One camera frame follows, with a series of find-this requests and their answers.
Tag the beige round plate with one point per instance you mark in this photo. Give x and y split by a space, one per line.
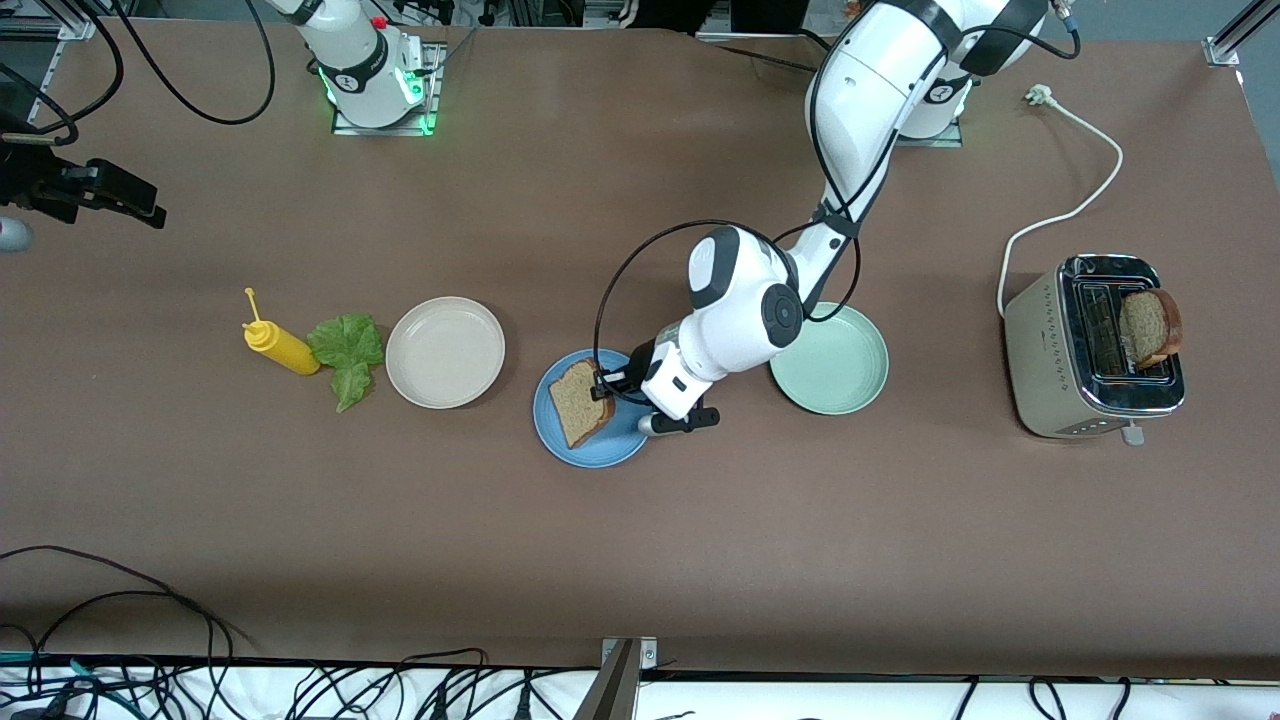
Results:
445 352

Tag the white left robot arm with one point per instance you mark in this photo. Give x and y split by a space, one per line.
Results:
880 80

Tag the brown bread slice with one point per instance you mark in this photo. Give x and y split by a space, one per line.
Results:
578 405
1145 325

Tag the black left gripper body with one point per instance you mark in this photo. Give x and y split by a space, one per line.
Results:
634 373

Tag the pale green round plate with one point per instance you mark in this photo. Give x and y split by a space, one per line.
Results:
840 370

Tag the silver beige toaster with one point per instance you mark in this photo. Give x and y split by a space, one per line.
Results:
1045 350

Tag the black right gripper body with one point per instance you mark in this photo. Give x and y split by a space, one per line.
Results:
40 184

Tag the grey metal beam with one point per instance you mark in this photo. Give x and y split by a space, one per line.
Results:
610 695

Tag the silver metal bracket plate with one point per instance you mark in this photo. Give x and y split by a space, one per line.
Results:
645 652

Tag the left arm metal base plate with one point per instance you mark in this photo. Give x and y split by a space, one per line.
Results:
930 142

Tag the green lettuce leaf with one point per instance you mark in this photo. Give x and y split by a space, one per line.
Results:
345 345

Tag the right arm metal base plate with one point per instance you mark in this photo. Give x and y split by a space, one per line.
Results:
385 130

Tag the yellow mustard squeeze bottle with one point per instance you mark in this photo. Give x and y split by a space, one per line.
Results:
290 350

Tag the blue round plate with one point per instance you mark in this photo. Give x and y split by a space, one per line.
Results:
600 450

